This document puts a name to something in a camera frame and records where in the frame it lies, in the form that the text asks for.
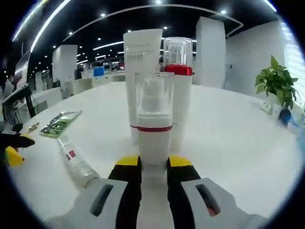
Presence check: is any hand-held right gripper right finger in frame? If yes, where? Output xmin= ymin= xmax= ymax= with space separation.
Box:
xmin=166 ymin=154 xmax=267 ymax=229

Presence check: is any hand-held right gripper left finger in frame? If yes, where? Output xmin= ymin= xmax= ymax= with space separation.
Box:
xmin=73 ymin=154 xmax=143 ymax=229

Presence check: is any white skincare pump bottle red band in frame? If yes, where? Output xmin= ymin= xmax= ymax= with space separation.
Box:
xmin=134 ymin=71 xmax=175 ymax=175

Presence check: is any silver skincare bottle red label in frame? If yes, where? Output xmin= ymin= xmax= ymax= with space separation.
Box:
xmin=57 ymin=135 xmax=102 ymax=189

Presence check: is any white skincare bottle red collar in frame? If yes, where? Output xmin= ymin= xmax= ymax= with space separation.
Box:
xmin=163 ymin=36 xmax=193 ymax=151

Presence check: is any white skincare tube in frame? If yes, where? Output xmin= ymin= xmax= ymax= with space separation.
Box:
xmin=122 ymin=28 xmax=164 ymax=145

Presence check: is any green dark packet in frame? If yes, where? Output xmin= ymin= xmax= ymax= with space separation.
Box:
xmin=40 ymin=119 xmax=70 ymax=138

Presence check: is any black-framed standing desk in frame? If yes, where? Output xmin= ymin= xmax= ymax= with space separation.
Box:
xmin=1 ymin=83 xmax=33 ymax=125

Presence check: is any grey striped packet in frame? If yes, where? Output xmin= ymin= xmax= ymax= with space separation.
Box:
xmin=49 ymin=110 xmax=83 ymax=127

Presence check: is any long white counter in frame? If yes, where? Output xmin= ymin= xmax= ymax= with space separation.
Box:
xmin=72 ymin=73 xmax=126 ymax=95

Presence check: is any small white box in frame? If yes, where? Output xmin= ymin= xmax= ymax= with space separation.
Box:
xmin=262 ymin=101 xmax=282 ymax=116

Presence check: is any blue pot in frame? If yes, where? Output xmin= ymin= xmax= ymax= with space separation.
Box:
xmin=278 ymin=108 xmax=293 ymax=126

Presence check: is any green potted plant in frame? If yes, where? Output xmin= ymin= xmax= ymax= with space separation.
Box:
xmin=254 ymin=55 xmax=301 ymax=111

